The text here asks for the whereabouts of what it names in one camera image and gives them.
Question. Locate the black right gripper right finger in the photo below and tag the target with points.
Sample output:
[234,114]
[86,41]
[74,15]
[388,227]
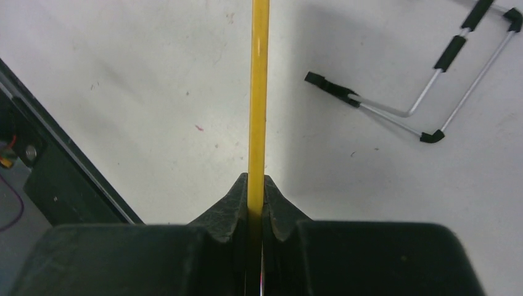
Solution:
[303,256]

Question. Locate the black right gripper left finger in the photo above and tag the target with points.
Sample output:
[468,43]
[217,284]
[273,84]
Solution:
[204,257]

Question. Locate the yellow framed whiteboard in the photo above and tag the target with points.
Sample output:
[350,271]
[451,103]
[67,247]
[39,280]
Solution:
[257,142]

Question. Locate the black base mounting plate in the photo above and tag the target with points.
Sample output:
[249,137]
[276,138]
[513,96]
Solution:
[63,183]

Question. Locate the metal wire whiteboard stand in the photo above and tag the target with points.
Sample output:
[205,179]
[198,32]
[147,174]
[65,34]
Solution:
[512,16]

